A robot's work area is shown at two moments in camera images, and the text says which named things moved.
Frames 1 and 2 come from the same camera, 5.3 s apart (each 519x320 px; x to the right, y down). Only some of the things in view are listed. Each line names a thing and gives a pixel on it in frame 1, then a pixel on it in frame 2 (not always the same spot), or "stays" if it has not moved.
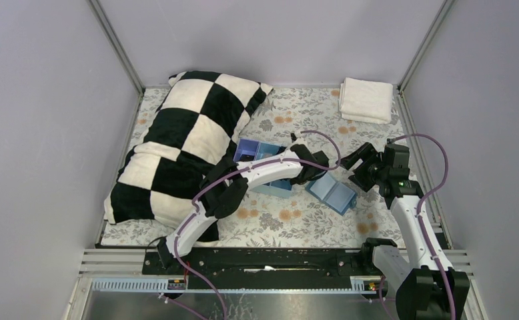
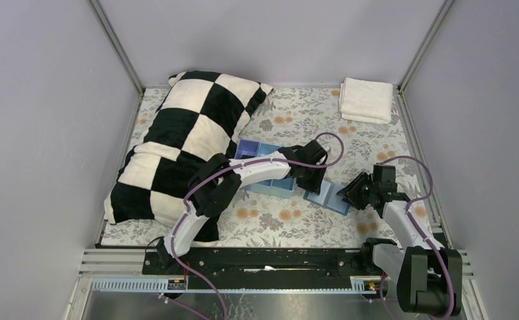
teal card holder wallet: x=334 y=195 stays
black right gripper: x=365 y=160 -> x=359 y=194
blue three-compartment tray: x=247 y=149 stays
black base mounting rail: x=263 y=269 stays
